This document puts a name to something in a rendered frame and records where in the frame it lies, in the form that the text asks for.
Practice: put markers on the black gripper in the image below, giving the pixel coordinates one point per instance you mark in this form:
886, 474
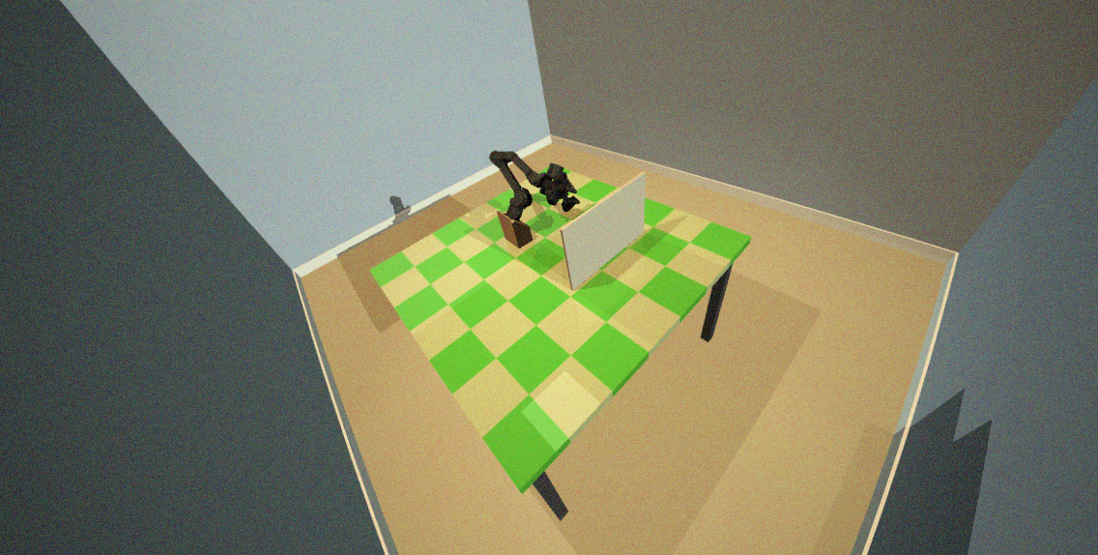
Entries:
564, 186

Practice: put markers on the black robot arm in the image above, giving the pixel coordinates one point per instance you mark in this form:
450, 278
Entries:
522, 198

